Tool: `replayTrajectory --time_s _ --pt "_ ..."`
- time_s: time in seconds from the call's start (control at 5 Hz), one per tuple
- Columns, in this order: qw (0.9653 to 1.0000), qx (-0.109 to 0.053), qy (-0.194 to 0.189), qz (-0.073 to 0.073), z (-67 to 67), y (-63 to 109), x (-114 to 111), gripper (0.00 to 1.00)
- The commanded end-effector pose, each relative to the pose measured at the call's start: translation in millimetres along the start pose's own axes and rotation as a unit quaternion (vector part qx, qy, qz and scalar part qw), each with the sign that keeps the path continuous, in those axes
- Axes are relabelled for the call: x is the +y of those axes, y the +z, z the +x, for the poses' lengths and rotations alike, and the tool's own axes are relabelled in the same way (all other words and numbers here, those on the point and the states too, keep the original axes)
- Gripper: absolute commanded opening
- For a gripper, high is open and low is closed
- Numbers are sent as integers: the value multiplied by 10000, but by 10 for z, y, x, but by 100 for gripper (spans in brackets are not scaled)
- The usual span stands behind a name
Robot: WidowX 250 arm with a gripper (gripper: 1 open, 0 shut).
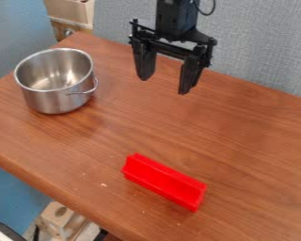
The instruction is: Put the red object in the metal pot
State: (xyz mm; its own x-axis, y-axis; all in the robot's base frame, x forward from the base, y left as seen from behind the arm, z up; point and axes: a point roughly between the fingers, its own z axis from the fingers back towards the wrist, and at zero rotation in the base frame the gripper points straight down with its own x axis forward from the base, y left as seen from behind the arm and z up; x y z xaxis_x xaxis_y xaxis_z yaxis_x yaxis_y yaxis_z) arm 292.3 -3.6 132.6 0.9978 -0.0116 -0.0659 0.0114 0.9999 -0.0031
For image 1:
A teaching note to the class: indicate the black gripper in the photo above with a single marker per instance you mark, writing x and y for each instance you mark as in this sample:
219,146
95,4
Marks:
173,36

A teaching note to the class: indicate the red plastic block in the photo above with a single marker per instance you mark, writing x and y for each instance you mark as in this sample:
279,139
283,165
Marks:
159,178

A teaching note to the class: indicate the stainless steel pot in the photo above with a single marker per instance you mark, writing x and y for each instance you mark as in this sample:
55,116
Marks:
57,80

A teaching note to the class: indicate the black white object at corner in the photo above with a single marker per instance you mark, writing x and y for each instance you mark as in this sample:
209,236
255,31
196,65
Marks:
8,234

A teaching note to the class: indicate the wooden stand under table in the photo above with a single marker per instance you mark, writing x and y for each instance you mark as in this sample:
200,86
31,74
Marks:
60,224

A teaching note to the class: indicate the wooden frame behind table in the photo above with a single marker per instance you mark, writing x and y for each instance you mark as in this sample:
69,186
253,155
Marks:
71,16

